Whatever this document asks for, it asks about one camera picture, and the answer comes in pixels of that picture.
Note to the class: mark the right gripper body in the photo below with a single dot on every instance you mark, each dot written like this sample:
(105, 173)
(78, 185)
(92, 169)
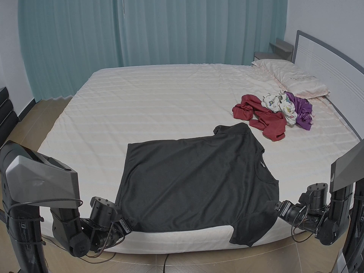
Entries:
(287, 212)

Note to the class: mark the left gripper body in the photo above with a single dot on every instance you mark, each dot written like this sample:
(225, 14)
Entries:
(125, 226)

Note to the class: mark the black T-shirt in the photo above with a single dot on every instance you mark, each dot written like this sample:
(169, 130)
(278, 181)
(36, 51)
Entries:
(199, 180)

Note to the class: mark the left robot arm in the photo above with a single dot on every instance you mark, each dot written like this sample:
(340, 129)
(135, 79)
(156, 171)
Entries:
(42, 178)

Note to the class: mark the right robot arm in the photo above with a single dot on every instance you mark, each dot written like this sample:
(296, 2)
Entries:
(347, 172)

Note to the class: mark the red garment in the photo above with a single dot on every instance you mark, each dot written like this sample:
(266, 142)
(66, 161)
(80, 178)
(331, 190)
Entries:
(273, 126)

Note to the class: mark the purple garment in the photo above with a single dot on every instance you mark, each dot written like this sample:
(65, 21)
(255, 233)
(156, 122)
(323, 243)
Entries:
(303, 115)

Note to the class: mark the white printed garment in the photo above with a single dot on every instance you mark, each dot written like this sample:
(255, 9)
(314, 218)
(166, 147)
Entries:
(287, 109)

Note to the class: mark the cream pillow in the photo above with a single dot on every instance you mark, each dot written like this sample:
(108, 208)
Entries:
(293, 78)

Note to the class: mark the grey bedside table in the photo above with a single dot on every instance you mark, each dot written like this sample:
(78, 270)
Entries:
(267, 55)

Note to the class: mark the black chest of drawers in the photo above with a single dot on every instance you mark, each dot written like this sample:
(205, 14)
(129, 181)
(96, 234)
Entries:
(8, 115)

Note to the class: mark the blue-green curtain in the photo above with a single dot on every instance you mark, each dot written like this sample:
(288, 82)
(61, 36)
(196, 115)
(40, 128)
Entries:
(71, 38)
(199, 24)

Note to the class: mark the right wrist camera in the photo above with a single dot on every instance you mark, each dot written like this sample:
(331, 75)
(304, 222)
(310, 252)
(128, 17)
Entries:
(303, 200)

